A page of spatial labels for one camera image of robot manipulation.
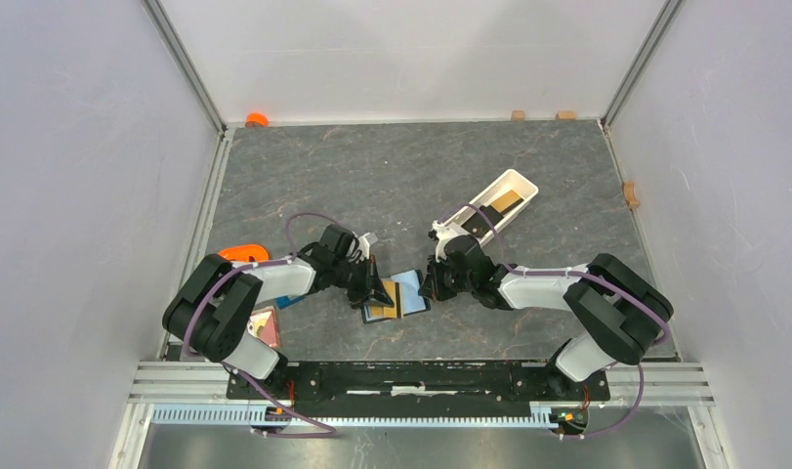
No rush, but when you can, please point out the black card in tray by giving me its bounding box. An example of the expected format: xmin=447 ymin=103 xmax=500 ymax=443
xmin=462 ymin=206 xmax=503 ymax=239

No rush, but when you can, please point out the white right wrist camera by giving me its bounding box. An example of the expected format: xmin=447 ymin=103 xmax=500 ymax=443
xmin=430 ymin=221 xmax=467 ymax=261

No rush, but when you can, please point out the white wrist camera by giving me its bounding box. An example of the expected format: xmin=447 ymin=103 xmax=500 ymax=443
xmin=352 ymin=232 xmax=378 ymax=261
xmin=430 ymin=221 xmax=467 ymax=261

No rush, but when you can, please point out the pink playing card box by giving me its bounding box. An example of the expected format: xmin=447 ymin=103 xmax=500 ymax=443
xmin=247 ymin=306 xmax=280 ymax=349

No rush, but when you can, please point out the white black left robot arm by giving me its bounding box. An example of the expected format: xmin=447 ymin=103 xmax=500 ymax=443
xmin=162 ymin=224 xmax=395 ymax=399

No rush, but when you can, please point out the tan card in tray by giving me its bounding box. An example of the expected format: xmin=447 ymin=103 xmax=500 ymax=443
xmin=489 ymin=190 xmax=523 ymax=216

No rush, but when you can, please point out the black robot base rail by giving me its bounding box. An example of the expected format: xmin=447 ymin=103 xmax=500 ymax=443
xmin=262 ymin=360 xmax=611 ymax=418

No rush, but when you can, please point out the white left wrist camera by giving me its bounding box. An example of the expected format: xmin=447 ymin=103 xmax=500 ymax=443
xmin=352 ymin=232 xmax=378 ymax=261

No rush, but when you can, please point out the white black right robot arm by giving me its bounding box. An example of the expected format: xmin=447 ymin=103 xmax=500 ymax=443
xmin=419 ymin=235 xmax=674 ymax=399

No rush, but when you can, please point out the orange toy ring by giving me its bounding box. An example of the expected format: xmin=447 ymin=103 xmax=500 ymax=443
xmin=218 ymin=243 xmax=271 ymax=264

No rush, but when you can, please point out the wooden block right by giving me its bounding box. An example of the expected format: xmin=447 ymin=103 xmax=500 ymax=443
xmin=556 ymin=110 xmax=577 ymax=120

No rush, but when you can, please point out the blue toy block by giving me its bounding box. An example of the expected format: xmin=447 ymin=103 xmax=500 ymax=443
xmin=274 ymin=296 xmax=306 ymax=310

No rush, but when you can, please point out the gold credit card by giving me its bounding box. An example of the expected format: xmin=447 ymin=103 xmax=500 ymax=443
xmin=383 ymin=279 xmax=401 ymax=312
xmin=365 ymin=306 xmax=400 ymax=320

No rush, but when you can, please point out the white slotted cable duct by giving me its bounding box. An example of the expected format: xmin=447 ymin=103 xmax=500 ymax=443
xmin=151 ymin=404 xmax=558 ymax=430

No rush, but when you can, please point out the orange round cap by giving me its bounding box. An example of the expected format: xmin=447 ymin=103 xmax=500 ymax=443
xmin=244 ymin=112 xmax=269 ymax=128

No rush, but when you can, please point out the wooden curved block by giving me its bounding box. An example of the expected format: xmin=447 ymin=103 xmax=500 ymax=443
xmin=622 ymin=181 xmax=641 ymax=210

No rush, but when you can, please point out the black card holder wallet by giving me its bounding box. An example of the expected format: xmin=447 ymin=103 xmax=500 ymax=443
xmin=361 ymin=270 xmax=431 ymax=324

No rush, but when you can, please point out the white card tray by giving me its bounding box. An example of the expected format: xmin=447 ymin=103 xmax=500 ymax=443
xmin=432 ymin=169 xmax=539 ymax=247

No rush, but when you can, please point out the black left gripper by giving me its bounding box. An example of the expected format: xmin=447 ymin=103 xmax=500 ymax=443
xmin=331 ymin=254 xmax=394 ymax=309

